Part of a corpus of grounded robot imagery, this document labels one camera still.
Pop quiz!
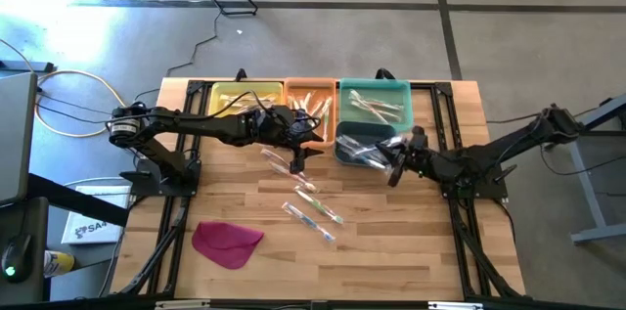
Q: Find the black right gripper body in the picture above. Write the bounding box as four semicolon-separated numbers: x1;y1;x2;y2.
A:
388;125;434;188

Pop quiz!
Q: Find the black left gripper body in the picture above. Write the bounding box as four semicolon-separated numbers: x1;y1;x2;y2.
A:
256;104;322;174

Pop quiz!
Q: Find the blue toothbrush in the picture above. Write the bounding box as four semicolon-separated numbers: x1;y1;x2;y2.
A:
336;134;380;162
336;146;380;169
281;201;337;244
361;136;407;174
341;141;387;167

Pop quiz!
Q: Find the orange toothbrush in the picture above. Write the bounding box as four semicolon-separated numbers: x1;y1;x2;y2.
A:
286;170;320;194
349;99;403;124
349;88;405;111

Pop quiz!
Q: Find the purple toothbrush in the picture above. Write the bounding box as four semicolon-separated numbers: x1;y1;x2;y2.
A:
222;100;278;111
267;158;299;179
260;147;292;167
219;93;275;104

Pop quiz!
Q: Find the small dark teal bin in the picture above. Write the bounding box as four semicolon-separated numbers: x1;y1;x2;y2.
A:
334;121;399;168

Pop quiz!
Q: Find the orange plastic bin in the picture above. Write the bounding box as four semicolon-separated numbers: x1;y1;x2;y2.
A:
283;77;337;149

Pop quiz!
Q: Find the light turquoise plastic bin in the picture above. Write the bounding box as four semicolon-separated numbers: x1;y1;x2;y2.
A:
338;77;415;133

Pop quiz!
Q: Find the yellow plastic bin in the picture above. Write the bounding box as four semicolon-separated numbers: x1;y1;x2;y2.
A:
207;80;285;120

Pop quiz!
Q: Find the magenta cloth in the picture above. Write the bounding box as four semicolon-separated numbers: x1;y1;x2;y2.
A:
191;220;266;271

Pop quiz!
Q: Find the grey metal table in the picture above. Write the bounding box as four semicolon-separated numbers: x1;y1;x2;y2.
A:
540;92;626;246

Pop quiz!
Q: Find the white printed box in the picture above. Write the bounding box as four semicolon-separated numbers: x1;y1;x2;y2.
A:
61;183;133;246

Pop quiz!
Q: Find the black desk bar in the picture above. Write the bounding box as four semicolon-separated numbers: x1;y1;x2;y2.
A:
26;171;132;229

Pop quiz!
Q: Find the yellow spray can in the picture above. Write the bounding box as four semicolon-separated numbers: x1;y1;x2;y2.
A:
42;249;76;279

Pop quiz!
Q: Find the dark desk top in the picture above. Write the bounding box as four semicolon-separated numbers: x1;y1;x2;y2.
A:
0;196;51;304

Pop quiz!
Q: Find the black computer mouse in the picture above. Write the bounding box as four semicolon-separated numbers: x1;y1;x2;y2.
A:
0;233;33;286

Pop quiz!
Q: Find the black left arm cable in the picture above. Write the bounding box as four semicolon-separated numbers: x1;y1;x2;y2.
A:
195;88;276;120

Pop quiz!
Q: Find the black fan cable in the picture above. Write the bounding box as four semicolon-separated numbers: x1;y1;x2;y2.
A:
132;10;221;104

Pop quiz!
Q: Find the silver bracket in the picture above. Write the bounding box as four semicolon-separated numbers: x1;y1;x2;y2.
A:
154;299;212;310
426;300;485;310

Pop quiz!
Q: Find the black floor cable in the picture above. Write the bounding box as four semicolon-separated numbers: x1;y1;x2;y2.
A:
540;143;626;177

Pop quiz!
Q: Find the yellow extension cable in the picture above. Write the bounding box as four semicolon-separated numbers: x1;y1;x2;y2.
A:
0;38;133;139

